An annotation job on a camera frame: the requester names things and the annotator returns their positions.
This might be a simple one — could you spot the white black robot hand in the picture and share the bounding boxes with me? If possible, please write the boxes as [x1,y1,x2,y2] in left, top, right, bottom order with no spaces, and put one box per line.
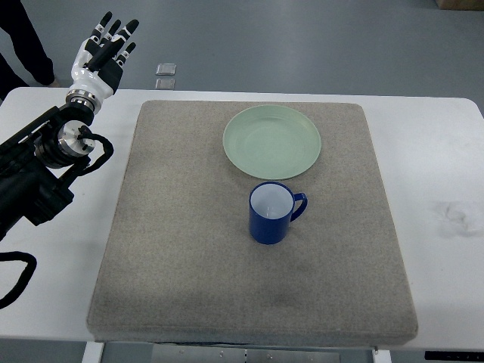
[70,11,139,104]

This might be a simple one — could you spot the blue enamel mug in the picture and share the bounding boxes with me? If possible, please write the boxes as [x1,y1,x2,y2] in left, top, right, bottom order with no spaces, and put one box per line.
[248,181,308,245]

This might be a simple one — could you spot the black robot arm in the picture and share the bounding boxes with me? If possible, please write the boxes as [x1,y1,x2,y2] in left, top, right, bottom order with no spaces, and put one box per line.
[1,89,113,236]

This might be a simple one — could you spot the light green plate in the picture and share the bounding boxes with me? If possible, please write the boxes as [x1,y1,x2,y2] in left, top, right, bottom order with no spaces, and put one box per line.
[222,104,321,180]

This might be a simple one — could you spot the upper floor socket cover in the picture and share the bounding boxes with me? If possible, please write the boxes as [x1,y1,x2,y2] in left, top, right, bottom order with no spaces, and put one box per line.
[155,63,176,76]

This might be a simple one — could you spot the person's dark trouser legs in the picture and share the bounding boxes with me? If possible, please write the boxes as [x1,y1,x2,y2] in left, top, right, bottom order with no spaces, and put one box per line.
[1,1,59,87]

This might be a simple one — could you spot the grey felt mat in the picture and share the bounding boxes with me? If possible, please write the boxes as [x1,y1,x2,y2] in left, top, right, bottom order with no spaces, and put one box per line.
[86,99,419,347]

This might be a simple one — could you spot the cardboard box corner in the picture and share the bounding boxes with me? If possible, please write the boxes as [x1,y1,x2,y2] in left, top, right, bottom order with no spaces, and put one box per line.
[436,0,484,11]

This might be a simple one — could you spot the black cable loop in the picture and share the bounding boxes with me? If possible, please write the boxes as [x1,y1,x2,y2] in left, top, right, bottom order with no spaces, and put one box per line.
[0,250,38,310]

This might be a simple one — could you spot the grey metal table frame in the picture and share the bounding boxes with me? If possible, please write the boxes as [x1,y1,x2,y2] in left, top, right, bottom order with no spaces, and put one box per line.
[81,342,392,362]

